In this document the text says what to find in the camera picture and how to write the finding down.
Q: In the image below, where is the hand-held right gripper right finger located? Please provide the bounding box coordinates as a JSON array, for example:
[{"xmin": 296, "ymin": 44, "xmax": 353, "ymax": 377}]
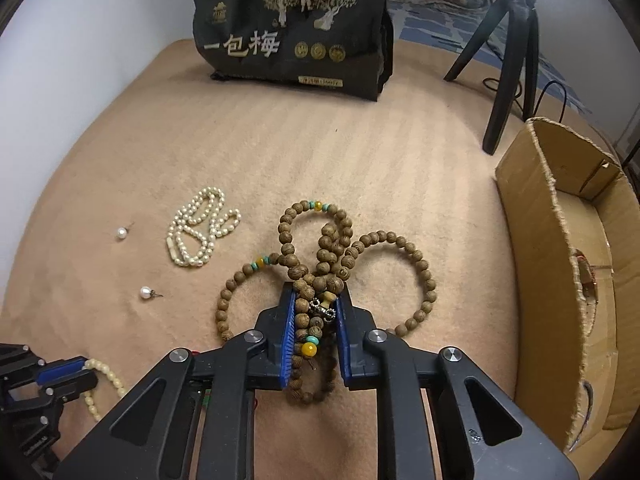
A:
[{"xmin": 334, "ymin": 290, "xmax": 577, "ymax": 480}]

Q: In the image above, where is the white pearl necklace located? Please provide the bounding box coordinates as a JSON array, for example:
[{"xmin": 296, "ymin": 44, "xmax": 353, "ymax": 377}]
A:
[{"xmin": 166, "ymin": 186, "xmax": 243, "ymax": 268}]

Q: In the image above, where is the black tripod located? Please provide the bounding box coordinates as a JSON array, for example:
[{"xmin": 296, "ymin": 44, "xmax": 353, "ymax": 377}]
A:
[{"xmin": 443, "ymin": 0, "xmax": 544, "ymax": 156}]

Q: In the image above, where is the black printed snack bag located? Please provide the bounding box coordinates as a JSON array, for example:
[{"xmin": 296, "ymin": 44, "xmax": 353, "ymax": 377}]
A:
[{"xmin": 191, "ymin": 0, "xmax": 396, "ymax": 104}]

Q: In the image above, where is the cream pearl strand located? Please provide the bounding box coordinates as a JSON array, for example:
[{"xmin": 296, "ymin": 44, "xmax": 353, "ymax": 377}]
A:
[{"xmin": 82, "ymin": 357, "xmax": 127, "ymax": 421}]

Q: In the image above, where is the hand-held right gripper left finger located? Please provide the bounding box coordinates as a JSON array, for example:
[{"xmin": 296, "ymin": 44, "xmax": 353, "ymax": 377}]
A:
[{"xmin": 52, "ymin": 282, "xmax": 301, "ymax": 480}]

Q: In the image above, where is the black cable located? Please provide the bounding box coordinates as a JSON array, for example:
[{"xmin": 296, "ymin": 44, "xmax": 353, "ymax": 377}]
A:
[{"xmin": 482, "ymin": 77, "xmax": 597, "ymax": 125}]

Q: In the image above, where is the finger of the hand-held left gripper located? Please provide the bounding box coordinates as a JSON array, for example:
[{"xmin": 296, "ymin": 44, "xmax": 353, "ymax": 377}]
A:
[
  {"xmin": 44, "ymin": 373, "xmax": 99, "ymax": 413},
  {"xmin": 36, "ymin": 355, "xmax": 99, "ymax": 387}
]

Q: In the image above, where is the beige blanket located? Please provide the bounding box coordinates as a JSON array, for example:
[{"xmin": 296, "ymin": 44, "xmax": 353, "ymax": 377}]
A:
[{"xmin": 0, "ymin": 37, "xmax": 623, "ymax": 480}]

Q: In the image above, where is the cardboard box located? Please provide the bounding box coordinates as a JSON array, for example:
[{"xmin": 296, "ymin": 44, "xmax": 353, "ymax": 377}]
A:
[{"xmin": 494, "ymin": 117, "xmax": 640, "ymax": 454}]

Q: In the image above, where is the brown wooden bead necklace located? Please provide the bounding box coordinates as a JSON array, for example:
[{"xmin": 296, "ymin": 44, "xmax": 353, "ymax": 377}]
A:
[{"xmin": 215, "ymin": 200, "xmax": 439, "ymax": 407}]

